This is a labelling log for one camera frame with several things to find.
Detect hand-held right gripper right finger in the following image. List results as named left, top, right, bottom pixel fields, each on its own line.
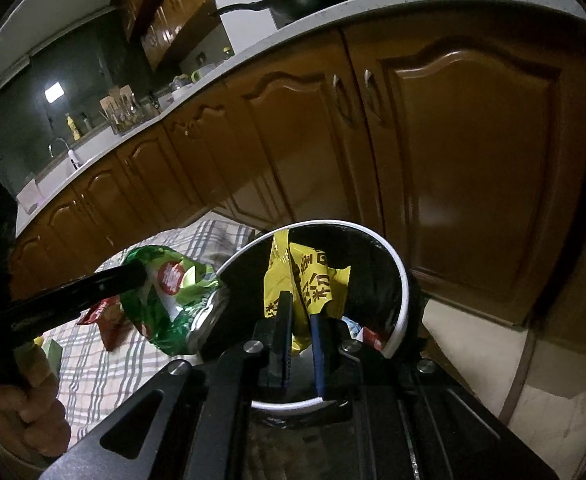
left=309, top=310, right=558, bottom=480

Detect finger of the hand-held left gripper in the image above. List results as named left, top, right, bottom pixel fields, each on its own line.
left=10, top=263, right=148, bottom=342

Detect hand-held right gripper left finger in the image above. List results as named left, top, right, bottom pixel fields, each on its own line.
left=38, top=290, right=296, bottom=480

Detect yellow packet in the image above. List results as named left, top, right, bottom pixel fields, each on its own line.
left=264, top=230, right=352, bottom=356

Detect dark green chip bag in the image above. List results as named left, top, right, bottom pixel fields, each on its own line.
left=120, top=245, right=231, bottom=358

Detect white round bin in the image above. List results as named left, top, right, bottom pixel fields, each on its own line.
left=200, top=220, right=428, bottom=416

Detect person's left hand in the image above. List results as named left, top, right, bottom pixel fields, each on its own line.
left=0, top=344, right=72, bottom=460

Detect red snack bag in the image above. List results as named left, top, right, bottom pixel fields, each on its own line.
left=76, top=296, right=138, bottom=352

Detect green carton box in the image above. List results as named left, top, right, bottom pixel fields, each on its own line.
left=43, top=337, right=64, bottom=376

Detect white rag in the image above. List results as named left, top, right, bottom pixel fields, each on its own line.
left=17, top=175, right=41, bottom=213

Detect plaid tablecloth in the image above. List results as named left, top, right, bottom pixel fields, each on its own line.
left=33, top=220, right=258, bottom=453

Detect white sink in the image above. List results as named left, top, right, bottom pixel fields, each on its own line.
left=35, top=155, right=81, bottom=196

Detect dark kitchen window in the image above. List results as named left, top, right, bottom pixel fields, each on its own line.
left=0, top=25, right=144, bottom=186

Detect wooden utensil holder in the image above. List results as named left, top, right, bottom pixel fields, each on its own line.
left=98, top=85, right=146, bottom=136

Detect wooden base cabinets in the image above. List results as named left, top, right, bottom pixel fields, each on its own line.
left=10, top=12, right=586, bottom=331

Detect white kitchen countertop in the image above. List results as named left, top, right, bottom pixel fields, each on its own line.
left=15, top=0, right=586, bottom=238

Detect wooden wall cabinets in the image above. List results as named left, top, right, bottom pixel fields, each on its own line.
left=110, top=0, right=224, bottom=72

